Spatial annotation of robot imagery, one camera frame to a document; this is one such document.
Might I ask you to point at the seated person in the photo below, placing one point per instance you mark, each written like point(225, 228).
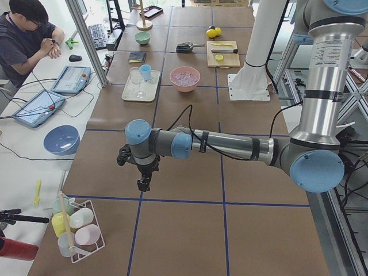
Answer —
point(27, 36)

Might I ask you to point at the pink bowl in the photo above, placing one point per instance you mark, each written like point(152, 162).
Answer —
point(188, 69)

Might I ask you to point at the black computer mouse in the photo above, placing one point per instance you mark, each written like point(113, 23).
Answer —
point(75, 58)

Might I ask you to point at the yellow lemon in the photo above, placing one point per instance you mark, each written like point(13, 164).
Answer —
point(218, 31)
point(211, 33)

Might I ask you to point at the blue bowl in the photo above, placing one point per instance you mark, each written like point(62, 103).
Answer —
point(62, 140)

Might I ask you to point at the steel cylinder tool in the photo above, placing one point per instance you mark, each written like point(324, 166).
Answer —
point(230, 51)

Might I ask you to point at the dark tray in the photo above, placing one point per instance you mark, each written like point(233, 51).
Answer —
point(152, 11)

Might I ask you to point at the mint green bowl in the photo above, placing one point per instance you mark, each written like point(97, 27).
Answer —
point(142, 38)

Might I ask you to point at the wooden cutting board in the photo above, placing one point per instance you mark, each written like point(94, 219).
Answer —
point(230, 60)

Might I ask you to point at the wooden stand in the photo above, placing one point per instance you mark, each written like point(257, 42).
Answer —
point(143, 24)

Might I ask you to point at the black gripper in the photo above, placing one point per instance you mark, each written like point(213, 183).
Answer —
point(144, 168)

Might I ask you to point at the black keyboard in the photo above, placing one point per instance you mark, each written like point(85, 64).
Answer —
point(98, 36)

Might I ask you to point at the green clamp tool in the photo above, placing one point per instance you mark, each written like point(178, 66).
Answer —
point(71, 40)

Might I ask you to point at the yellow plastic knife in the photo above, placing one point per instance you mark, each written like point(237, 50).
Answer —
point(222, 44)

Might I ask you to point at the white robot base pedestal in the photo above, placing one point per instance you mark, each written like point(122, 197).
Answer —
point(250, 83)

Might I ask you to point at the cream serving tray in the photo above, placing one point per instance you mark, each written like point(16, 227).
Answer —
point(149, 87)

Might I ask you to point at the clear wine glass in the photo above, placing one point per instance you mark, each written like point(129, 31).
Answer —
point(136, 79)

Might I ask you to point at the pile of clear ice cubes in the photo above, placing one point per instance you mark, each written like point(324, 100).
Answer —
point(184, 78)

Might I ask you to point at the far blue teach pendant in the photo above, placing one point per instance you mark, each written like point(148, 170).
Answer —
point(72, 80)

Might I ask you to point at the lemon half slice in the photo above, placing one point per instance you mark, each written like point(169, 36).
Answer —
point(219, 58)

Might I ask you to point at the yellow plastic fork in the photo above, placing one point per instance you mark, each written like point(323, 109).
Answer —
point(36, 199)

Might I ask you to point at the light blue cup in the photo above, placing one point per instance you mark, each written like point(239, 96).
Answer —
point(145, 71)

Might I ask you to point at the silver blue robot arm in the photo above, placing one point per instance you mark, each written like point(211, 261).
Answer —
point(310, 157)

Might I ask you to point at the aluminium frame post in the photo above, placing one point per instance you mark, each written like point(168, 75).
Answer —
point(83, 31)

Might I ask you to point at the steel ice scoop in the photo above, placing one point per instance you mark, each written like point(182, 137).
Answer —
point(187, 47)

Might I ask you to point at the white wire cup rack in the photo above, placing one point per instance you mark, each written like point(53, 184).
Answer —
point(77, 228)

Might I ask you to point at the near blue teach pendant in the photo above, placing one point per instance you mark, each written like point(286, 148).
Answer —
point(39, 108)

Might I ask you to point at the red bottle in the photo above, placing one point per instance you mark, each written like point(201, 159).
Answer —
point(15, 249)

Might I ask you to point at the blue teach pendant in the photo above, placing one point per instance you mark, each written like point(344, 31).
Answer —
point(72, 80)
point(39, 108)

